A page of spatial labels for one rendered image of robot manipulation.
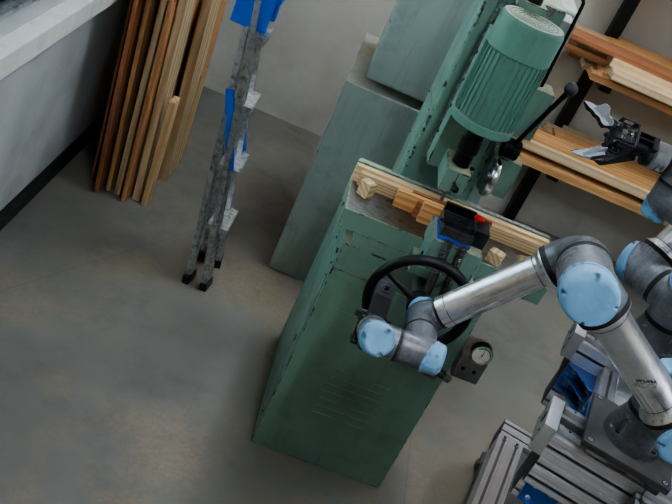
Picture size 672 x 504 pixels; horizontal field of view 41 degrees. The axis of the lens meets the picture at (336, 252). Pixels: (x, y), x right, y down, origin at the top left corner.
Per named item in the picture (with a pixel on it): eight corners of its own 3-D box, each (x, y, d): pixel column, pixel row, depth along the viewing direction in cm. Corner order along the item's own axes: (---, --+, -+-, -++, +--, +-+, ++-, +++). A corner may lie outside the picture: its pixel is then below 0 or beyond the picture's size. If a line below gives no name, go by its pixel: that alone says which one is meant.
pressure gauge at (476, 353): (463, 365, 250) (476, 344, 246) (463, 357, 253) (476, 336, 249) (484, 373, 251) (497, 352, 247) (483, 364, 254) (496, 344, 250)
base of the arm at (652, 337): (672, 346, 261) (691, 320, 256) (669, 370, 248) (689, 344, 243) (625, 319, 263) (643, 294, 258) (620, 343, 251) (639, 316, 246)
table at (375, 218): (332, 242, 231) (340, 223, 228) (343, 191, 257) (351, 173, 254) (541, 325, 237) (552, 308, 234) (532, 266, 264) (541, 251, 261)
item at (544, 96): (505, 131, 256) (529, 85, 249) (503, 120, 264) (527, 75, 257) (531, 142, 257) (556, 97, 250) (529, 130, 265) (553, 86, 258)
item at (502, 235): (356, 184, 250) (361, 173, 248) (356, 181, 252) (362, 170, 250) (560, 267, 256) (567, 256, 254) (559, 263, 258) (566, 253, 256)
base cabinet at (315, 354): (248, 442, 281) (329, 268, 246) (277, 336, 331) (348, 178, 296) (379, 490, 286) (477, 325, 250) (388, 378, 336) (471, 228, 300)
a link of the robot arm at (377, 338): (391, 365, 189) (353, 351, 189) (386, 357, 200) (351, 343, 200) (404, 330, 189) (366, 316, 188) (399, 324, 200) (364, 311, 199)
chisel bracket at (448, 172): (434, 193, 244) (448, 167, 240) (435, 171, 256) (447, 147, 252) (459, 203, 245) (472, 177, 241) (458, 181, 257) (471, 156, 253)
